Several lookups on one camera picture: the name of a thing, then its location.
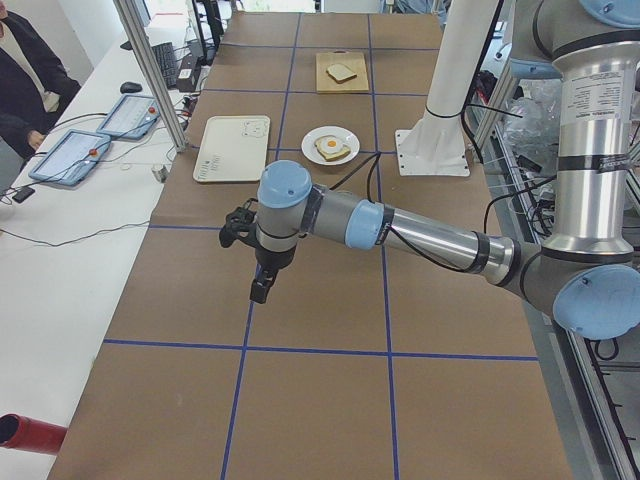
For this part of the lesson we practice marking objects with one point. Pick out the bread slice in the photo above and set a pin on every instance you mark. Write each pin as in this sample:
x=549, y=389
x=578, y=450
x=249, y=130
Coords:
x=330, y=158
x=340, y=73

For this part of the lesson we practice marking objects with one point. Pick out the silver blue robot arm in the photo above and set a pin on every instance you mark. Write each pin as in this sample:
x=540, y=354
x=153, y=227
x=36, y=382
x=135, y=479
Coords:
x=581, y=276

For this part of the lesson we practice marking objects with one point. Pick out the white round plate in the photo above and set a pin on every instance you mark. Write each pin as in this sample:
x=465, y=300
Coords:
x=310, y=152

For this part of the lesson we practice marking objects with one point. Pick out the wooden cutting board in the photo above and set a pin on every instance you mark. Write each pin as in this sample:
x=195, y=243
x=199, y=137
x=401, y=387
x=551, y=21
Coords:
x=354, y=60

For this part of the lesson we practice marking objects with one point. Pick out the far teach pendant tablet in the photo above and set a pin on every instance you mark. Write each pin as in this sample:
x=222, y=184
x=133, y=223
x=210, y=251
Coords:
x=131, y=117

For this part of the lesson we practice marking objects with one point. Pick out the red cylinder bottle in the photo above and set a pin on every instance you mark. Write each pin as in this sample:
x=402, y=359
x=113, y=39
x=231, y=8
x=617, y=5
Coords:
x=31, y=435

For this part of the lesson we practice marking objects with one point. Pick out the aluminium frame post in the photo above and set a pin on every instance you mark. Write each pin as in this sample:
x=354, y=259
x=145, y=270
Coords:
x=135, y=30

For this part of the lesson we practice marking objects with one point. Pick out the small black device on table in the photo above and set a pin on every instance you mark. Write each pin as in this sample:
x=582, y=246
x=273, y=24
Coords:
x=23, y=194

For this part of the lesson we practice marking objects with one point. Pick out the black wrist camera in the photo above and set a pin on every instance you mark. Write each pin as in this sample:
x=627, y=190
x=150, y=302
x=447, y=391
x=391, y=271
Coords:
x=240, y=226

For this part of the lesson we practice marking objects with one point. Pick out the teach pendant tablet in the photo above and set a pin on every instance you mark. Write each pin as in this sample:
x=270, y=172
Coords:
x=131, y=117
x=71, y=159

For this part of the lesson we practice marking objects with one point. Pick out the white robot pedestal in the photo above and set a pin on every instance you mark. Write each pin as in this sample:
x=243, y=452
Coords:
x=435, y=146

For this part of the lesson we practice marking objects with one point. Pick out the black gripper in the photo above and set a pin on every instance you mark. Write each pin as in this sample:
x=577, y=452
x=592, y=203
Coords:
x=270, y=258

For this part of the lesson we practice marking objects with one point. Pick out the cream bear tray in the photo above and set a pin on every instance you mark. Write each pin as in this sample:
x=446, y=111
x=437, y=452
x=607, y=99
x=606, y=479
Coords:
x=233, y=149

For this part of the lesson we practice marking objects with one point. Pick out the fried egg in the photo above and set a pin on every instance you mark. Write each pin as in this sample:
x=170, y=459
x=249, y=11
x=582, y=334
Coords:
x=330, y=145

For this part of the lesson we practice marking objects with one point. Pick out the black computer mouse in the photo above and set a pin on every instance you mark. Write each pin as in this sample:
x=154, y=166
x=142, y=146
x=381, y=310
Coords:
x=130, y=87

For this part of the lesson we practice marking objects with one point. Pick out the person in dark jacket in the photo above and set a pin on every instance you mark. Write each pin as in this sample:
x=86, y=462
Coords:
x=35, y=87

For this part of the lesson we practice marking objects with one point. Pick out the near teach pendant tablet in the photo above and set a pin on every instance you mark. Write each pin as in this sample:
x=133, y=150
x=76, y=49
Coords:
x=71, y=159

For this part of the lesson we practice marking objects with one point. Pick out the black keyboard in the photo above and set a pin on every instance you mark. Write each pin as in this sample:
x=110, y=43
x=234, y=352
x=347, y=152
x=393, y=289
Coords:
x=166, y=60

